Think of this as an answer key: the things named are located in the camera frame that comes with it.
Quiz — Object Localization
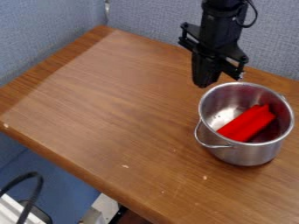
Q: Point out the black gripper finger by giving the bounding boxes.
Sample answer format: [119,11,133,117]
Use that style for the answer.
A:
[191,52,222,88]

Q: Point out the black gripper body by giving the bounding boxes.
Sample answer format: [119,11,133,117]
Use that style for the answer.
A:
[179,8,248,81]

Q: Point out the red rectangular block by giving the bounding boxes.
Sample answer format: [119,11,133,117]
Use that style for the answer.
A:
[218,104,276,142]

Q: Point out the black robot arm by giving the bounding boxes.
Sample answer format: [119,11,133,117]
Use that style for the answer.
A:
[179,0,258,88]

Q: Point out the stainless steel pot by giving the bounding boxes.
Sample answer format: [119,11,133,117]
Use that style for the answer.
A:
[193,82,295,166]

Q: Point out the white ridged object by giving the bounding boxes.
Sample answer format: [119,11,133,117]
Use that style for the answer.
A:
[0,193,52,224]

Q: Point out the white table bracket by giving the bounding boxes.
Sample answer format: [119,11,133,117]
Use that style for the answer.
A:
[79,193,119,224]

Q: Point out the black cable loop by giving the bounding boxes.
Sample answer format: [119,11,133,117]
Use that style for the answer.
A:
[0,171,44,224]

